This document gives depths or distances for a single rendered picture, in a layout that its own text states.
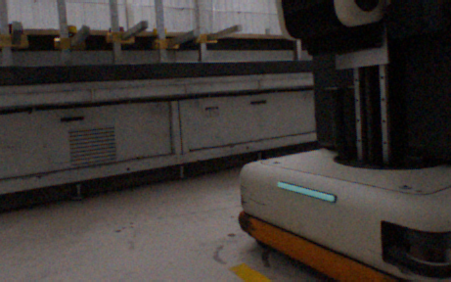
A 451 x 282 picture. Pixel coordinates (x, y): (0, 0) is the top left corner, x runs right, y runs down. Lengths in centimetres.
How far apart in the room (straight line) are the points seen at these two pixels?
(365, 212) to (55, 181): 152
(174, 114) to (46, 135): 74
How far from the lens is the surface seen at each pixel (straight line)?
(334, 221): 89
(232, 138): 238
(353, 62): 109
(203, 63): 195
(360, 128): 114
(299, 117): 278
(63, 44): 173
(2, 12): 175
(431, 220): 78
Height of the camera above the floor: 50
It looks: 3 degrees down
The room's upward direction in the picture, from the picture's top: 4 degrees counter-clockwise
